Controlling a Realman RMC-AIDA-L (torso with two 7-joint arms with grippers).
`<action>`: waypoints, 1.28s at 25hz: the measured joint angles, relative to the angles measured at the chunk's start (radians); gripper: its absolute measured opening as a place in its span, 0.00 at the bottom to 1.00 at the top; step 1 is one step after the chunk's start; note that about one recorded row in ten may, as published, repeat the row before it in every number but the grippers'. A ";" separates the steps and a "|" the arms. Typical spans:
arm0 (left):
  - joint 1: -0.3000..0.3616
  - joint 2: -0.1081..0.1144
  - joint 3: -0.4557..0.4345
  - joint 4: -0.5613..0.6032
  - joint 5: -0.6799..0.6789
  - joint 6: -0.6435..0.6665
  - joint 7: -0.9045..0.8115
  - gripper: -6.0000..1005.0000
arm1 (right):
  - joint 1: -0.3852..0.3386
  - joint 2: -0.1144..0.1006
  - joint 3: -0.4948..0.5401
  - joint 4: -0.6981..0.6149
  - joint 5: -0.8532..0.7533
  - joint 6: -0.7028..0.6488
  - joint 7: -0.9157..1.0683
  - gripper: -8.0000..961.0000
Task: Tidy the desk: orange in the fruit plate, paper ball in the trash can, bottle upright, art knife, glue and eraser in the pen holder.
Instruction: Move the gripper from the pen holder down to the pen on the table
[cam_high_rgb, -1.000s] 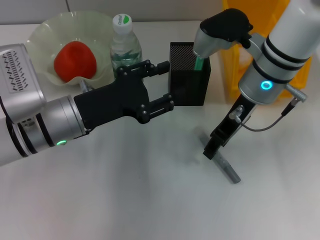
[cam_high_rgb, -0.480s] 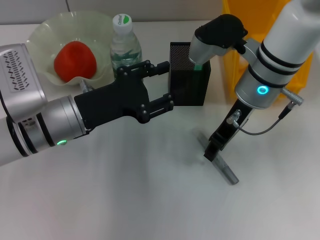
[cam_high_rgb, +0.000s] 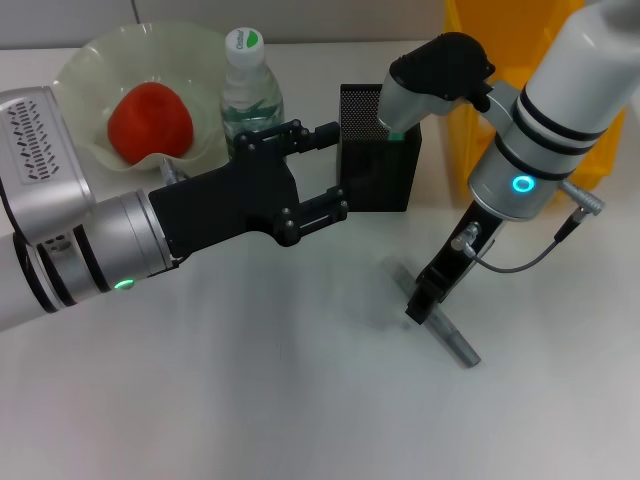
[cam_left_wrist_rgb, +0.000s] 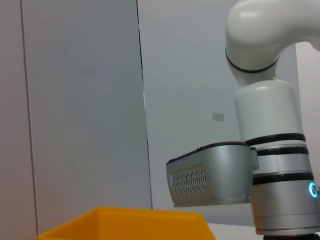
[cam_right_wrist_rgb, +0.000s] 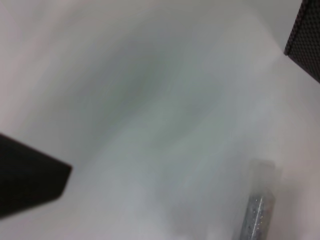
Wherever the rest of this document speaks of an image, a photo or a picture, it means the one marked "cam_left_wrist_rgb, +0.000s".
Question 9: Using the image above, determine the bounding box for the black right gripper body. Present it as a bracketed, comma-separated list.
[261, 233, 319, 240]

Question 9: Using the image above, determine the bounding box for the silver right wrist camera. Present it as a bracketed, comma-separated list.
[165, 141, 260, 209]

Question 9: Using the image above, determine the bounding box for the yellow plastic storage bin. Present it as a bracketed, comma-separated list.
[36, 206, 217, 240]

